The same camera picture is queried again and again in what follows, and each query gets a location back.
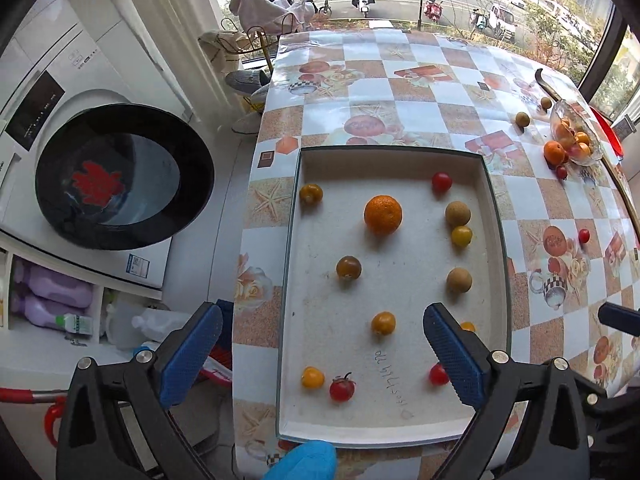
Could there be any yellow-orange cherry tomato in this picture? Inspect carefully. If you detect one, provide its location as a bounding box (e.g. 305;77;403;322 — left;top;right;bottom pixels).
370;311;397;336

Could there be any large orange mandarin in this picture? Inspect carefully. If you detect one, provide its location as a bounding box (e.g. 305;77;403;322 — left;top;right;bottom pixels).
363;195;402;236

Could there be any clear plastic bottle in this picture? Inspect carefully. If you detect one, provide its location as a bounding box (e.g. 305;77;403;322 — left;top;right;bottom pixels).
105;304;191;350

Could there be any purple detergent bottle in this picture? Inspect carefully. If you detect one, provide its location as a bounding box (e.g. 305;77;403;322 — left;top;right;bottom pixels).
13;260;93;309

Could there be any orange-yellow cherry tomato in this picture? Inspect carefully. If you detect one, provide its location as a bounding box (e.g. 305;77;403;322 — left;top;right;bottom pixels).
460;322;476;333

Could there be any red cherry tomato front mandarin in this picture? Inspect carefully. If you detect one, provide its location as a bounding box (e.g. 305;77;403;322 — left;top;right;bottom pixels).
555;166;568;180

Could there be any tan longan fruit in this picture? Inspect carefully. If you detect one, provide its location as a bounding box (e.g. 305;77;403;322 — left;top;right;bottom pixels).
446;268;473;294
445;200;471;228

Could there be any red cherry tomato lower pair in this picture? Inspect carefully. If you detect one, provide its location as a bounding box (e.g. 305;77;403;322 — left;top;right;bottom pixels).
428;363;449;387

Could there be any red cherry tomato pair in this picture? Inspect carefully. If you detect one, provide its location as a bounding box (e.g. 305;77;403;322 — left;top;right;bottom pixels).
428;363;449;387
432;171;452;194

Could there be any yellow cherry tomato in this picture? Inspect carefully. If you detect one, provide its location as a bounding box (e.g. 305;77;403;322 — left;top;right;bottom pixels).
450;226;473;248

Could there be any red plastic basin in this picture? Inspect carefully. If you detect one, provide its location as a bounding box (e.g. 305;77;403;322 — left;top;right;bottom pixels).
590;106;624;159

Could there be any clear glass fruit bowl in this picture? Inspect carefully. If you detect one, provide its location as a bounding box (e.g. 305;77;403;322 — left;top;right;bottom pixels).
550;101;600;167

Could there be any green-yellow small fruit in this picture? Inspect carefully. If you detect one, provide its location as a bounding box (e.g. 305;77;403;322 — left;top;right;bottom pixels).
515;112;530;129

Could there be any red cherry tomato upper pair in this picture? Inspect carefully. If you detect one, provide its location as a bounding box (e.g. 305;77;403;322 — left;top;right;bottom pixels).
432;171;452;194

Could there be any red tomato with stem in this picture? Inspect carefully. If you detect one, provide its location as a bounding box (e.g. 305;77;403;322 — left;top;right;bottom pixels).
329;372;356;404

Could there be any white shallow tray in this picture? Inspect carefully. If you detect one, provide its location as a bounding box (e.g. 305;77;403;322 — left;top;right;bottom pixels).
277;145;511;448

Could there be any white washing machine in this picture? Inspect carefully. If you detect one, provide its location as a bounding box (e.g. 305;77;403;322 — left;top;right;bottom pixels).
1;0;215;290

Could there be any brown dark cherry tomato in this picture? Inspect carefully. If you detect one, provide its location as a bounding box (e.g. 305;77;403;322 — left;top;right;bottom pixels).
335;256;362;281

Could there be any white cloth on rack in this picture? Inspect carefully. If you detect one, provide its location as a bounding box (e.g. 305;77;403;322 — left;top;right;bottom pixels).
229;0;317;36

